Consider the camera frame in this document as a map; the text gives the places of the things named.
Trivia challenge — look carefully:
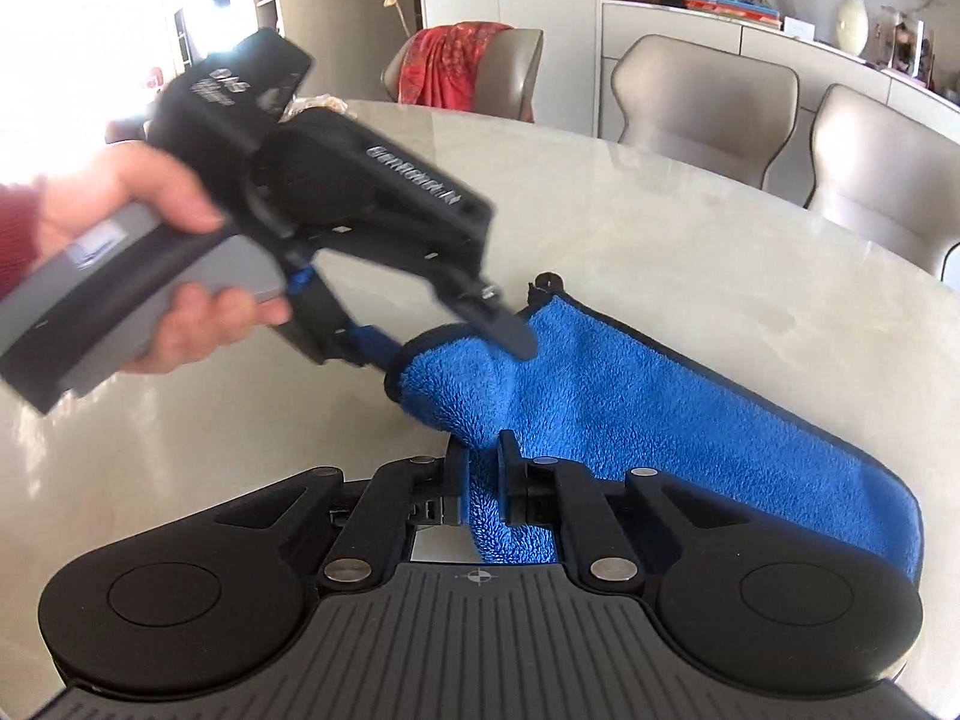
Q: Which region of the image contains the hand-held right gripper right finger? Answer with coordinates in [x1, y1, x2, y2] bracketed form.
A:
[496, 430, 722, 586]

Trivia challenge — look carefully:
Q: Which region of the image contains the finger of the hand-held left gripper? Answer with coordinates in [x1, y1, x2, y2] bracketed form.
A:
[288, 261, 411, 374]
[430, 276, 542, 362]

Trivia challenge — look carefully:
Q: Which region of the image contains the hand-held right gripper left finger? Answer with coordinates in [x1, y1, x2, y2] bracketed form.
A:
[214, 435, 470, 587]

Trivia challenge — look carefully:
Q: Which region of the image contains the grey and blue towel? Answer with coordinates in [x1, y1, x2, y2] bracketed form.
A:
[382, 273, 925, 584]

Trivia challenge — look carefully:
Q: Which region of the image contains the person's left forearm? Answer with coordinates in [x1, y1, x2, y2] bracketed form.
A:
[0, 183, 47, 302]

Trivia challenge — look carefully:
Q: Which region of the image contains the person's left hand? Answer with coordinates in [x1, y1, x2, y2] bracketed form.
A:
[36, 141, 295, 376]

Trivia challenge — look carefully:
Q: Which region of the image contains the clear snack bag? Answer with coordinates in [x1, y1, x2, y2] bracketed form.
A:
[288, 93, 350, 119]

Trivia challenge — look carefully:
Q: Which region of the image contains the red patterned cloth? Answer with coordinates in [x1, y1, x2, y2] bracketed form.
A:
[397, 22, 516, 113]

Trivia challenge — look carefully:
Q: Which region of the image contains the beige chair with draped cloth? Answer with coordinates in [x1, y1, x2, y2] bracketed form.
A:
[380, 22, 545, 125]

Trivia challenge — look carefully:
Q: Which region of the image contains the beige dining chair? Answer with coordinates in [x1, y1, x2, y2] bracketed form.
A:
[805, 83, 960, 280]
[609, 33, 803, 193]

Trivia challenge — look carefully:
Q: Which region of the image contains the stack of books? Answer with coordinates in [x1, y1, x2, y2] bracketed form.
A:
[683, 0, 785, 32]

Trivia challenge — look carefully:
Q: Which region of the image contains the pale ceramic vase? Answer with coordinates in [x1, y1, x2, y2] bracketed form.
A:
[835, 0, 872, 58]

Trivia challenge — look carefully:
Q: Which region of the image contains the clear display case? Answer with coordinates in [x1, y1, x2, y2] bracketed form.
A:
[877, 5, 939, 88]

